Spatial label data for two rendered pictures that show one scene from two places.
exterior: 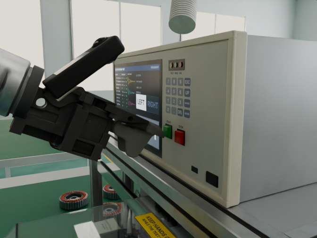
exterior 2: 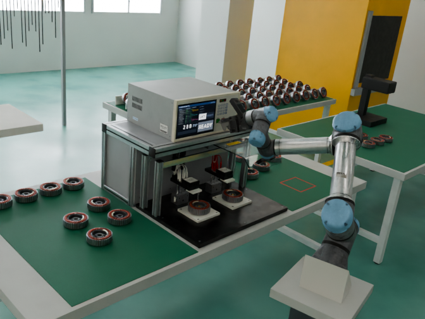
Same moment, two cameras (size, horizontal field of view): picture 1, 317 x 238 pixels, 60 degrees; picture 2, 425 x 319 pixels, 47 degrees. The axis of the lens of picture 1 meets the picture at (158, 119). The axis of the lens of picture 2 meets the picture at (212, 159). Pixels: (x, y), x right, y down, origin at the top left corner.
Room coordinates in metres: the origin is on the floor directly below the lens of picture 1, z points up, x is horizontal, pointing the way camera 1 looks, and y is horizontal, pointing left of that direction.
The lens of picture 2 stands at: (1.26, 2.24, 1.90)
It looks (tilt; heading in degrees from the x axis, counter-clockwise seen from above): 21 degrees down; 250
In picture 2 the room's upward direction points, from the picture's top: 6 degrees clockwise
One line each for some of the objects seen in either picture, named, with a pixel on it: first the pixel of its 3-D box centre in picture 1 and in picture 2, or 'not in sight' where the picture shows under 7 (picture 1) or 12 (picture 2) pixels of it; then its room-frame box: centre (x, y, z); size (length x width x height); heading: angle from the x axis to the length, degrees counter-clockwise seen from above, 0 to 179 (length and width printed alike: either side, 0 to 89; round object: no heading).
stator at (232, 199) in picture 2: not in sight; (232, 195); (0.35, 0.08, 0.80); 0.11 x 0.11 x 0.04
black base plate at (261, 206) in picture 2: not in sight; (213, 207); (0.46, 0.12, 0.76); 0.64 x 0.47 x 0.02; 27
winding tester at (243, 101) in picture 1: (231, 101); (183, 106); (0.59, -0.16, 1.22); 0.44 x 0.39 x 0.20; 27
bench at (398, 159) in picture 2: not in sight; (382, 169); (-1.58, -1.11, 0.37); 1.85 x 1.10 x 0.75; 27
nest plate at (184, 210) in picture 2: not in sight; (198, 211); (0.56, 0.19, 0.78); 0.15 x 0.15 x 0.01; 27
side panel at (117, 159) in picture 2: not in sight; (118, 168); (0.93, -0.08, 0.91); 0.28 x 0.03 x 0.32; 117
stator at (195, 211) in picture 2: not in sight; (198, 207); (0.56, 0.19, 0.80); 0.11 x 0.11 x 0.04
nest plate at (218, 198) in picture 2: not in sight; (232, 199); (0.35, 0.08, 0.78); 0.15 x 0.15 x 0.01; 27
